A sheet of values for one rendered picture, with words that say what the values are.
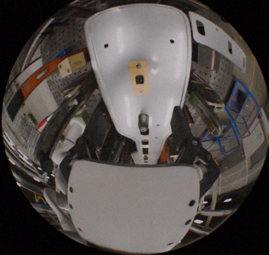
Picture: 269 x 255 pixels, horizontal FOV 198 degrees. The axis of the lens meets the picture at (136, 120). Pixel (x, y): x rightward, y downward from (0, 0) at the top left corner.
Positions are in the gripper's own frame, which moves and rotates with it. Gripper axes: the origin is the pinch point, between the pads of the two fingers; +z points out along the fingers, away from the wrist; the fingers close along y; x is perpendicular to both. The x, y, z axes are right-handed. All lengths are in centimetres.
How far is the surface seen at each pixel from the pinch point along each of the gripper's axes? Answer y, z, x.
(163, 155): 17, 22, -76
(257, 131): 769, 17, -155
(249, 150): 761, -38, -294
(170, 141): 14.5, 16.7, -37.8
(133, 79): -1.3, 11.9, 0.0
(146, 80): 1.3, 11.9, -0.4
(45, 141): -15.5, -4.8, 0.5
